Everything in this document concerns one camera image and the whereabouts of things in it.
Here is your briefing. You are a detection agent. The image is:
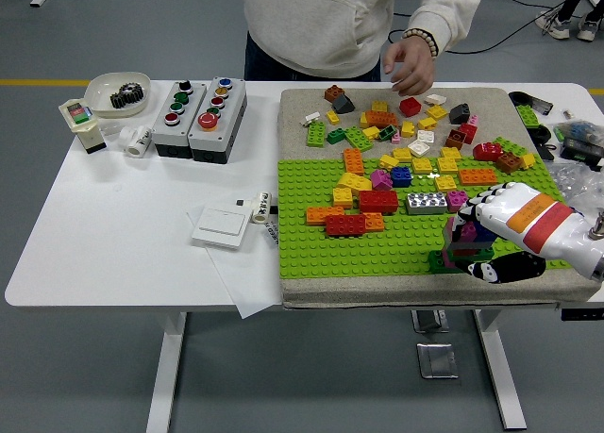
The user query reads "person's left hand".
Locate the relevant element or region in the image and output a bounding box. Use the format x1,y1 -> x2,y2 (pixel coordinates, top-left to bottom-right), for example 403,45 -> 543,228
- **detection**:
381,40 -> 436,97

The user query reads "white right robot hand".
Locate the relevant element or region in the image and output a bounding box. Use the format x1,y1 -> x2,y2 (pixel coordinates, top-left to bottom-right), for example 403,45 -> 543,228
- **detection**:
452,181 -> 604,285

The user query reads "pink square toy brick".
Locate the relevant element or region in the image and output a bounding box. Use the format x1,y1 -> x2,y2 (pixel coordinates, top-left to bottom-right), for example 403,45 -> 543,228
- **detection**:
447,215 -> 478,243
446,190 -> 470,213

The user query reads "orange long flat brick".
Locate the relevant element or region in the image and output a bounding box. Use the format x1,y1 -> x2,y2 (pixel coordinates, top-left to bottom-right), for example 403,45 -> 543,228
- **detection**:
458,168 -> 500,187

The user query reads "orange long toy brick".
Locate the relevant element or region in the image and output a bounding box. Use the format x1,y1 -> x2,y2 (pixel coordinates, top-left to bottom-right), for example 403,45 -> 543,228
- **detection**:
306,206 -> 346,226
364,110 -> 399,128

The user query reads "grey long toy brick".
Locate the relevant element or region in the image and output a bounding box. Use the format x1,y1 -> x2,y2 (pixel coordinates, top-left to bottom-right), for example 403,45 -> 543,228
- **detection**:
442,223 -> 495,255

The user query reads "red rounded toy brick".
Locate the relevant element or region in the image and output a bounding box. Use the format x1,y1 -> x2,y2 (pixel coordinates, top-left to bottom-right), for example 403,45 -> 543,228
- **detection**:
473,142 -> 505,163

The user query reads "silver long toy brick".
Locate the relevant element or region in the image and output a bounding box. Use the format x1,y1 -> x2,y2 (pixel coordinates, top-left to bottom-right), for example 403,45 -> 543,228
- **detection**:
405,192 -> 449,217

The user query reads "magenta toy brick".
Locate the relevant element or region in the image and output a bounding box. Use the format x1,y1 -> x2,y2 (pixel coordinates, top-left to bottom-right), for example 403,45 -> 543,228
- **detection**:
370,169 -> 394,192

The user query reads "lime green toy brick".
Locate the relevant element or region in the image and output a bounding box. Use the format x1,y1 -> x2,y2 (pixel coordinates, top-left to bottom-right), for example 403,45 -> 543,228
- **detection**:
306,121 -> 327,149

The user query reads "large yellow sloped brick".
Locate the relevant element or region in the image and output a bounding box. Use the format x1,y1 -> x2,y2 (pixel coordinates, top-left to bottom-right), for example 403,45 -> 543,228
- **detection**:
336,172 -> 374,197

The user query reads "red long toy brick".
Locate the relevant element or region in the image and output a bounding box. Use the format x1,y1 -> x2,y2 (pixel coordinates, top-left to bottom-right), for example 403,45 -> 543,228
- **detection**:
358,190 -> 399,215
325,214 -> 368,238

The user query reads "yellow square toy brick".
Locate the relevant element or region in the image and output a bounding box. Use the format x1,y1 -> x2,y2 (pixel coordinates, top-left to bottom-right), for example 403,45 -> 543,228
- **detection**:
332,187 -> 355,210

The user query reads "orange square toy brick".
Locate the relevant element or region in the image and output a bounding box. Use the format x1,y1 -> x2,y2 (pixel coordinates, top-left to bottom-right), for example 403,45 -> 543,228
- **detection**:
362,212 -> 387,233

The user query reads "crumpled clear plastic bag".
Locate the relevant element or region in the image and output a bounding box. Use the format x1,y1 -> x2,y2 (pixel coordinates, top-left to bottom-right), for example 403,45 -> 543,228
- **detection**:
547,162 -> 604,212

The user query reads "black box green connector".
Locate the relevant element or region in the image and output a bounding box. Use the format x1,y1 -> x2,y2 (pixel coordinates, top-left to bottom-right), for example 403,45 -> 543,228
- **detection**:
562,139 -> 604,167

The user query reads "clear bag with parts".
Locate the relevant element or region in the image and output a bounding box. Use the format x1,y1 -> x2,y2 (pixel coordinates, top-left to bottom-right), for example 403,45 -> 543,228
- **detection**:
553,119 -> 604,145

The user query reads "black rectangular device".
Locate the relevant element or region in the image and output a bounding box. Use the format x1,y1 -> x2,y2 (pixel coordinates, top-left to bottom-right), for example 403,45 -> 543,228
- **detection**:
528,97 -> 555,117

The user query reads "person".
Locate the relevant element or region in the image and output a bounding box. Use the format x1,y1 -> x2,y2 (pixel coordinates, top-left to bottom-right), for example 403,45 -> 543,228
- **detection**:
535,0 -> 604,42
238,0 -> 485,82

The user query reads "black table control panel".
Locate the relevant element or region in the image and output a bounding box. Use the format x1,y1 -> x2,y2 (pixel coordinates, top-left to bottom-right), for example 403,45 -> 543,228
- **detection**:
561,308 -> 604,322

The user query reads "white table leg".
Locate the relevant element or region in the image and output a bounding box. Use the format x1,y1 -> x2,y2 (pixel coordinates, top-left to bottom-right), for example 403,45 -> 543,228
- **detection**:
145,312 -> 190,433
474,309 -> 529,431

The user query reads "metal floor plate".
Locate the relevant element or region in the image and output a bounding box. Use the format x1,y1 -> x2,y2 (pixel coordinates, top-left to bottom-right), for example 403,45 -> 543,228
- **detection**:
416,342 -> 461,381

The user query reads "grey emergency-stop control box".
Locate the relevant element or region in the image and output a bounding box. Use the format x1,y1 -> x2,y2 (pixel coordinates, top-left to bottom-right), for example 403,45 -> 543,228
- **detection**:
188,77 -> 248,165

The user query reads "green studded baseplate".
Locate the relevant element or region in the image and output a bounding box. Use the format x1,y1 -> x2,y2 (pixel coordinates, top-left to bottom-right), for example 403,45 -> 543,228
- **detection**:
277,154 -> 597,281

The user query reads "white labelled cylinder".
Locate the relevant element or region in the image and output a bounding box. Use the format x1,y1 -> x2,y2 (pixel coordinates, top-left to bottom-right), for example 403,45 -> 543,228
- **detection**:
250,192 -> 276,226

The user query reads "grey four-button control box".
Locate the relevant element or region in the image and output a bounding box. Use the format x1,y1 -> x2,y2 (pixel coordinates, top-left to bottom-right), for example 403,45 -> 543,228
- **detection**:
150,81 -> 210,160

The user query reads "white paper sheet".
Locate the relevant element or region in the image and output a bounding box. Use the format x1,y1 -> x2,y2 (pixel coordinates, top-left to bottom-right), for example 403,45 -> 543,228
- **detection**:
186,206 -> 285,321

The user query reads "white pipe fitting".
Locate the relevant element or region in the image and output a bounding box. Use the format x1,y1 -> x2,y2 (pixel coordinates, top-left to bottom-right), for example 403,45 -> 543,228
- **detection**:
118,125 -> 154,160

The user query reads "white plastic bowl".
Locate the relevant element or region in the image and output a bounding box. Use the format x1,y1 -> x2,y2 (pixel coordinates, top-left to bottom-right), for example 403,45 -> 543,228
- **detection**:
84,72 -> 153,120

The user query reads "beaded wrist bracelet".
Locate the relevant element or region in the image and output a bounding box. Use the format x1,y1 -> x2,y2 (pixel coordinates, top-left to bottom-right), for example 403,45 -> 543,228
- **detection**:
400,26 -> 440,58

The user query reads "black floor cable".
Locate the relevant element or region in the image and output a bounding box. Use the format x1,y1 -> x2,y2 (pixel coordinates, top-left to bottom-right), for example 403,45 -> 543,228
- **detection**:
387,0 -> 567,56

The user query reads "white wall switch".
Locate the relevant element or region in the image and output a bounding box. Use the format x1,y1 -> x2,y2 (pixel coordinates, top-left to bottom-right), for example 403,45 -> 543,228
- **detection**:
191,207 -> 251,251

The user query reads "white switch module green red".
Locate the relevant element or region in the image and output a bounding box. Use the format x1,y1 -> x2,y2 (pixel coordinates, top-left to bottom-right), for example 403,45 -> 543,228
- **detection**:
58,98 -> 108,157

